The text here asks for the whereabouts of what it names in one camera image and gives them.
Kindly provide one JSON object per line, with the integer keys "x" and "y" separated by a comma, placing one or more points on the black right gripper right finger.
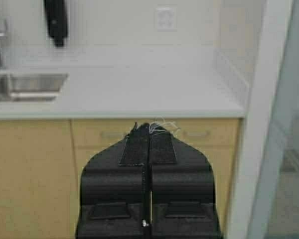
{"x": 182, "y": 189}

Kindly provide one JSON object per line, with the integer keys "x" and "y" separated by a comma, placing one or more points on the stainless steel double sink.
{"x": 31, "y": 87}

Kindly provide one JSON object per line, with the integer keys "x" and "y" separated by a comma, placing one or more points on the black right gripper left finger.
{"x": 113, "y": 187}

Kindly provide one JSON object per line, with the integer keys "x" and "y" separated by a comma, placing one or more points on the black soap dispenser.
{"x": 57, "y": 21}

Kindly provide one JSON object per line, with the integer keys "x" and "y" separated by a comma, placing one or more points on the cabinet handle right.
{"x": 196, "y": 134}

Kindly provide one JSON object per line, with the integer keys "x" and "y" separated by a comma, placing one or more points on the white wall outlet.
{"x": 165, "y": 18}

